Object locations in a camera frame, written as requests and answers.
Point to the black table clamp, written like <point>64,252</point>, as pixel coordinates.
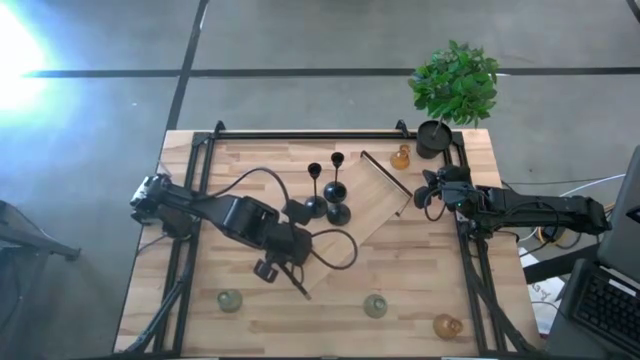
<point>219,127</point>
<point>401,127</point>

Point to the artificial green plant black pot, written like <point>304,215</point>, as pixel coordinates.
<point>434,141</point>

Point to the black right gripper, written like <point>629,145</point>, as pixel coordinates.
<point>455,190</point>

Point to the black stand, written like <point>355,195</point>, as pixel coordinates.
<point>30,240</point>

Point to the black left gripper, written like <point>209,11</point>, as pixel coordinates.
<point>295,250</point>

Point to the amber glass candle holder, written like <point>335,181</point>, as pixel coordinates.
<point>400,159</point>
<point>447,326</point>

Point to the white paper sheet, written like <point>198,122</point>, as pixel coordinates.
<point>542,295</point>

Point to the black computer keyboard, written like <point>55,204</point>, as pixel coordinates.
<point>605,310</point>

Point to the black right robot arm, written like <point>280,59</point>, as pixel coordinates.
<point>550,210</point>

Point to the grey computer monitor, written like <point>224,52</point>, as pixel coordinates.
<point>622,225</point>

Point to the black metal candlestick holder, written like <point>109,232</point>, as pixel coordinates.
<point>317,206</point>
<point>339,215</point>
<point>335,192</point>

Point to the green glass candle holder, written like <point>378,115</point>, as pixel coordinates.
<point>230,300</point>
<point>375,305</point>

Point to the dark grey desk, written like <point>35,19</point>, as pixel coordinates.
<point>560,340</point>

